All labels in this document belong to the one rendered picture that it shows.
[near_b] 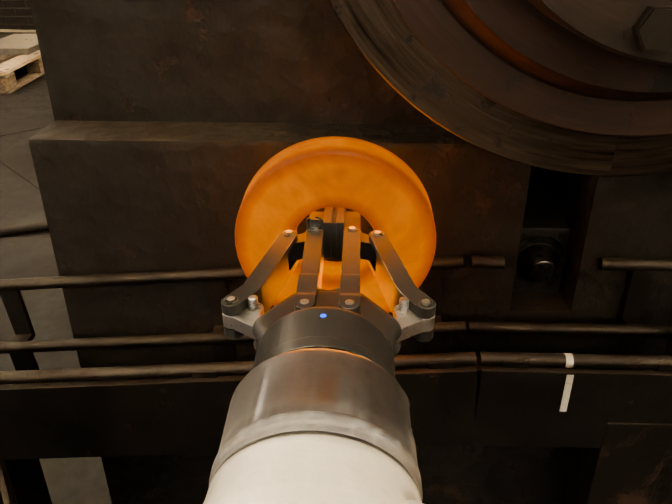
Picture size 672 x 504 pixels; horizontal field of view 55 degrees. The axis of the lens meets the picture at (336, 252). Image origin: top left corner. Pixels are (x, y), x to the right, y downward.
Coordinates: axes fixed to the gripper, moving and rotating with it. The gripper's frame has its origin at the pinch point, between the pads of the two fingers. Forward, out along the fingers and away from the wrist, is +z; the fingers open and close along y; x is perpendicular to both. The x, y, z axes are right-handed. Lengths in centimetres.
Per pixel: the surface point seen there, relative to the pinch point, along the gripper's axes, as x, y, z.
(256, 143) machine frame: 2.2, -7.3, 9.9
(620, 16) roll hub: 16.3, 15.3, -7.8
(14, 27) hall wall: -110, -338, 606
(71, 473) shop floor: -87, -58, 48
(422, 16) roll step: 15.0, 5.6, -1.2
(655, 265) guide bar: -8.5, 29.3, 7.7
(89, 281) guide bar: -11.3, -24.2, 7.8
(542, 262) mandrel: -9.9, 19.8, 10.3
